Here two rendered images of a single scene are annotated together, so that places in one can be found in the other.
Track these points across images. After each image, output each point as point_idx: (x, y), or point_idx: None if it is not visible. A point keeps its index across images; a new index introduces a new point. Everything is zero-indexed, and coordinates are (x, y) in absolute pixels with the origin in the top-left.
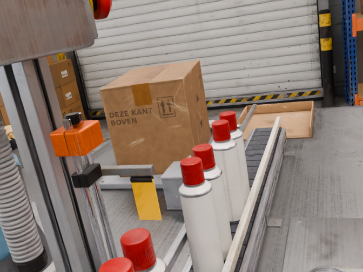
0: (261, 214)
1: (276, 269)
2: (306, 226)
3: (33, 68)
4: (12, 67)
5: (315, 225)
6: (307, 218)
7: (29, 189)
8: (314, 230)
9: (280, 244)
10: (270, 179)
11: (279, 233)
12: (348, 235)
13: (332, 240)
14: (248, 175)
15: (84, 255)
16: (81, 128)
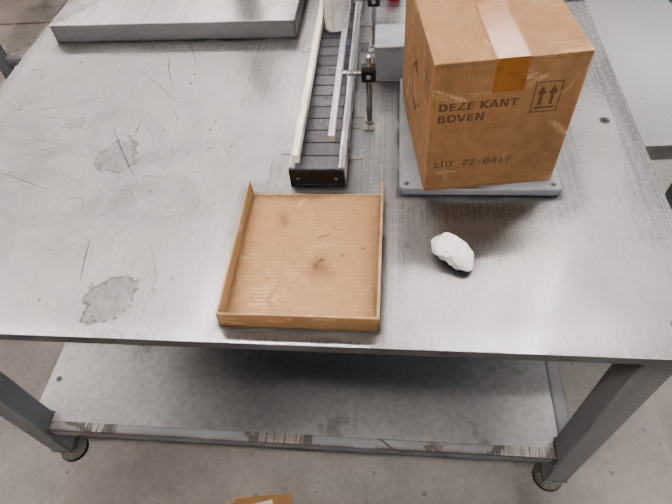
0: (316, 21)
1: (308, 17)
2: (283, 12)
3: None
4: None
5: (277, 13)
6: (282, 18)
7: (649, 83)
8: (279, 10)
9: (305, 32)
10: (309, 57)
11: (306, 40)
12: (258, 8)
13: (269, 5)
14: (333, 61)
15: None
16: None
